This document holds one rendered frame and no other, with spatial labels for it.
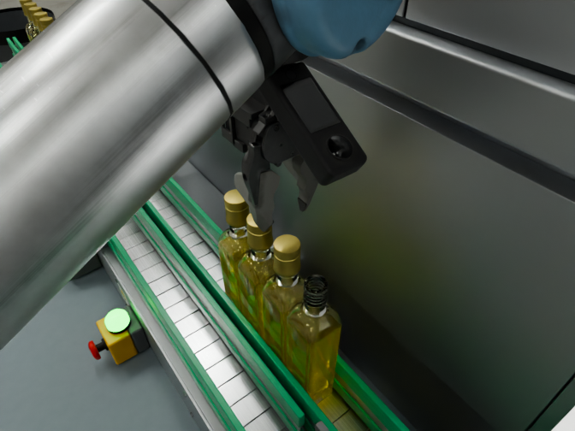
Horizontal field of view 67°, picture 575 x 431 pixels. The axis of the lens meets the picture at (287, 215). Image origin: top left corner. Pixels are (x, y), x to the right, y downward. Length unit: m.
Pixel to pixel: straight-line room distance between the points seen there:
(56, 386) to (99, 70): 0.86
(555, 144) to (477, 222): 0.11
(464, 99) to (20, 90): 0.36
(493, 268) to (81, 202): 0.41
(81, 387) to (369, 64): 0.77
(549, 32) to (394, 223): 0.26
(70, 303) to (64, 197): 0.94
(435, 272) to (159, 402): 0.58
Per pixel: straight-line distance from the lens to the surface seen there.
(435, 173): 0.48
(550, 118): 0.41
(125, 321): 0.91
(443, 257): 0.53
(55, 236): 0.18
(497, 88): 0.43
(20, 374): 1.04
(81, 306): 1.09
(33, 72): 0.18
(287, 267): 0.55
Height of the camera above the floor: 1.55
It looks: 42 degrees down
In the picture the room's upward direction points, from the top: straight up
